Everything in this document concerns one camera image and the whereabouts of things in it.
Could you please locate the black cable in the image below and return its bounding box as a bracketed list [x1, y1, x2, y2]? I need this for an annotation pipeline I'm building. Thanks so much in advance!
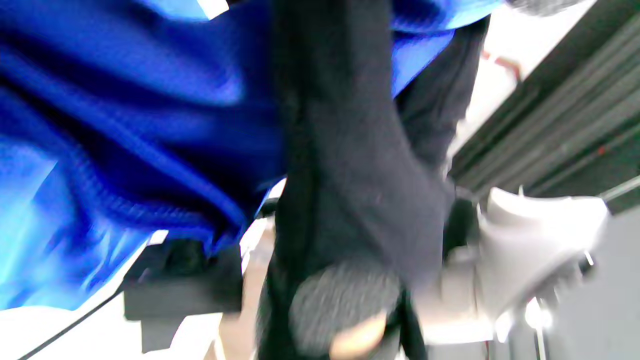
[20, 292, 126, 360]

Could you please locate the white desktop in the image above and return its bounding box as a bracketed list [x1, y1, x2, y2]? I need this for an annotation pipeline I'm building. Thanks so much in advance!
[0, 227, 281, 360]

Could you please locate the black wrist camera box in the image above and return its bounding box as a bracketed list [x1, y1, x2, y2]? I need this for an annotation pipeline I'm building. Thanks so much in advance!
[122, 239, 244, 353]

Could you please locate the black and white hand controller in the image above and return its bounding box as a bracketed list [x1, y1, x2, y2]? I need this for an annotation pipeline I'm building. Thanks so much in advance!
[415, 187, 613, 346]

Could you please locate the blue t-shirt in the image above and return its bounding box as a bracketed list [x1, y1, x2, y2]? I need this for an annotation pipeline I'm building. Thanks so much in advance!
[0, 0, 506, 312]

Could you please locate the person's right forearm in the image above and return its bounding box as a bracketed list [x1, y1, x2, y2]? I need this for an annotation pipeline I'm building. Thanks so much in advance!
[215, 235, 276, 360]

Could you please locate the person's left hand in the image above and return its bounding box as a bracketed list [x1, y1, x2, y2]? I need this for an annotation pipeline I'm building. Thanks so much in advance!
[255, 0, 491, 360]

